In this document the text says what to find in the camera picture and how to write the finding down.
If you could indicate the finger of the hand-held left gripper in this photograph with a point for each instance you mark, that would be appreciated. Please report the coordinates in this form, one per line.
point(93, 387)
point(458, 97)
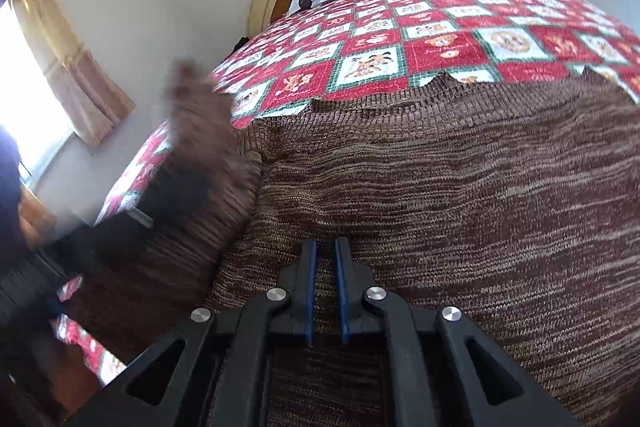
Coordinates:
point(180, 197)

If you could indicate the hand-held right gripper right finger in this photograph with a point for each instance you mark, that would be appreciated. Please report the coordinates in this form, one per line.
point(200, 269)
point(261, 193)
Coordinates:
point(343, 292)

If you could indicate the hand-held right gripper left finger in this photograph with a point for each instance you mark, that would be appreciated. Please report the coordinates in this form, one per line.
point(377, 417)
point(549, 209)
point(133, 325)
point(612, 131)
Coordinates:
point(309, 292)

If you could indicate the brown knitted sweater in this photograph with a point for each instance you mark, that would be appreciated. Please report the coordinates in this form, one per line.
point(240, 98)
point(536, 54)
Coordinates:
point(425, 207)

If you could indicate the brown wooden furniture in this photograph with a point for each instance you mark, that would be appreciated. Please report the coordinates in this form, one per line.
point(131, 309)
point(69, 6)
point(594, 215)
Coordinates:
point(37, 217)

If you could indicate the person's dark clothing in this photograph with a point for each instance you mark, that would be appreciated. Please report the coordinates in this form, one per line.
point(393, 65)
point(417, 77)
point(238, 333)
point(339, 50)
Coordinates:
point(10, 192)

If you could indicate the side window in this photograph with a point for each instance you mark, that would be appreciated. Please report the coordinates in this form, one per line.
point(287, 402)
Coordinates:
point(30, 107)

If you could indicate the beige side window curtain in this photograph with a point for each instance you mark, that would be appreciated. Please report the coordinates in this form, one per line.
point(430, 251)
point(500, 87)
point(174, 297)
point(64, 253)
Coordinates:
point(75, 72)

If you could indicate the dark thing beside bed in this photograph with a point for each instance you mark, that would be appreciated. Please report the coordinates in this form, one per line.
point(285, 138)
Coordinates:
point(242, 44)

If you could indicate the red checked printed bedspread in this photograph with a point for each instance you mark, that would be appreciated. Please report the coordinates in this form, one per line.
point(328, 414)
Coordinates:
point(400, 37)

